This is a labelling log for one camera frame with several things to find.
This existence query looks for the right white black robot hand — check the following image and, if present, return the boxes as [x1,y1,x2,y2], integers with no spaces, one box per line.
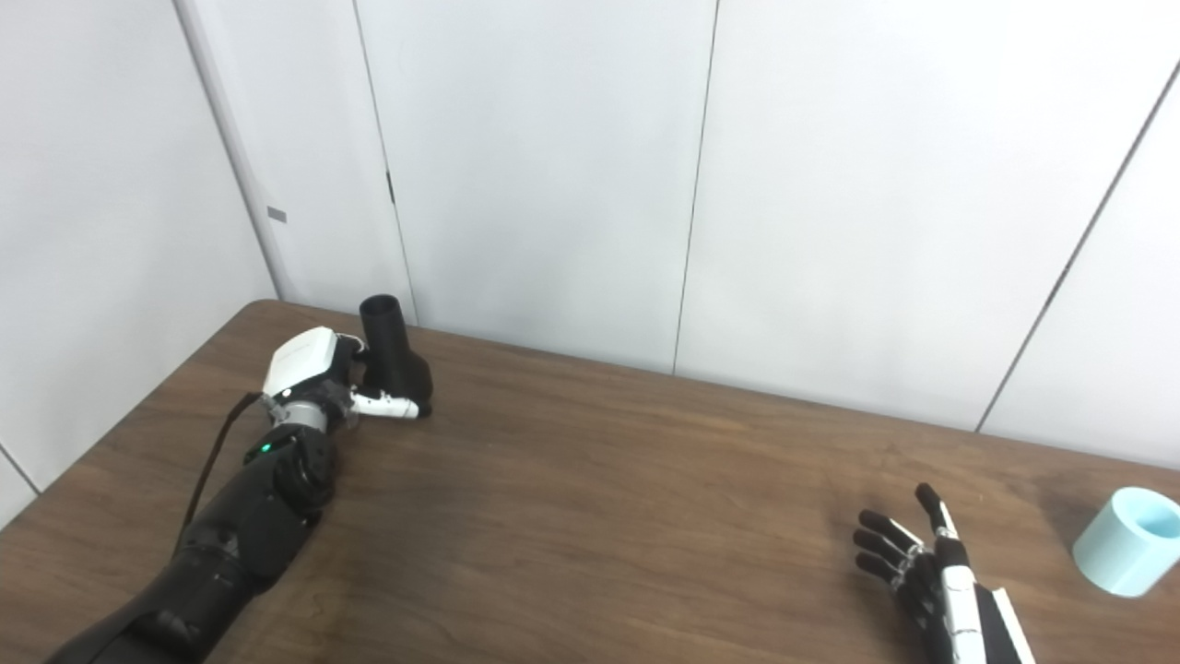
[853,482,1038,664]

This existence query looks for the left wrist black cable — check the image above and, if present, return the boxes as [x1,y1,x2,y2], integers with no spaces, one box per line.
[175,392,268,554]

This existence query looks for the light-blue hose piece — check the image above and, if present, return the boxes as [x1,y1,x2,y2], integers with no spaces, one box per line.
[1072,487,1180,599]

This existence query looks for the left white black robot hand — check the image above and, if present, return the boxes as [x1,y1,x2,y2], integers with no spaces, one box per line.
[262,326,432,431]

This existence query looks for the black flared nozzle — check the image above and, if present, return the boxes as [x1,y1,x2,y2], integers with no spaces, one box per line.
[359,294,434,416]

